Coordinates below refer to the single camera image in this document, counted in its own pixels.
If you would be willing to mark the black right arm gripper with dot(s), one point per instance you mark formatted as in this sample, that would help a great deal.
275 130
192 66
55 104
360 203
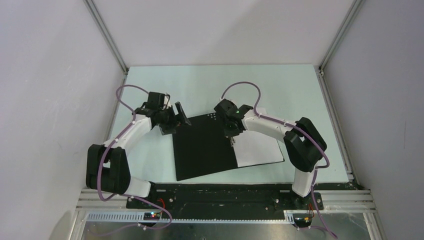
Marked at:
229 133

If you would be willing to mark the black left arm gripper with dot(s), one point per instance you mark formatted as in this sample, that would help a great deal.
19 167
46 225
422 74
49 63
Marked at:
166 129

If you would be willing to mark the metal folder clip mechanism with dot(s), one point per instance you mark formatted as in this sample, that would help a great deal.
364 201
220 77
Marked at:
232 141

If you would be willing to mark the black folder with beige cover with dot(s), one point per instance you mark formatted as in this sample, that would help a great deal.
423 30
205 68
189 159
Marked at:
201 149

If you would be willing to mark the white paper sheet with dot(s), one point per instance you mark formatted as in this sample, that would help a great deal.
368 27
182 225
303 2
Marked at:
258 143

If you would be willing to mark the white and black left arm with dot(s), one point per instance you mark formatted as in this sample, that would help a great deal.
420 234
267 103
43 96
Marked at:
107 167

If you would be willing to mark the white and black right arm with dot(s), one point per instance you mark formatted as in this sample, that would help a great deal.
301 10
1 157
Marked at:
304 146

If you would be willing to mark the left controller board with LEDs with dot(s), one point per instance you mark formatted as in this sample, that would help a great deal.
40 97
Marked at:
152 216

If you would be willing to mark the controller board with leds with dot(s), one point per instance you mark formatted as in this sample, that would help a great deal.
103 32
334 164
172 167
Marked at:
302 221
152 216

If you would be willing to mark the right controller board with LEDs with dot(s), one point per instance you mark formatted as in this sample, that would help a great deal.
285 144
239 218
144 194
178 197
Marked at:
302 221

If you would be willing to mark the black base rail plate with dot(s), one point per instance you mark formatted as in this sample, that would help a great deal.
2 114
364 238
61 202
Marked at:
230 202

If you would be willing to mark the right aluminium frame post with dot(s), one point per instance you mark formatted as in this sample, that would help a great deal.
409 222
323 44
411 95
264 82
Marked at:
343 29

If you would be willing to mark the aluminium frame post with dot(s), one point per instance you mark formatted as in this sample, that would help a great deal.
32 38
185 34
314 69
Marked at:
343 29
104 31

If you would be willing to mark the left aluminium frame post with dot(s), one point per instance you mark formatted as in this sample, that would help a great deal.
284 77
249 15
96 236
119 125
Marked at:
104 31

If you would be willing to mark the white slotted cable duct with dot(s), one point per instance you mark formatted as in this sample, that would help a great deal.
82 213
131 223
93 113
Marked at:
137 217

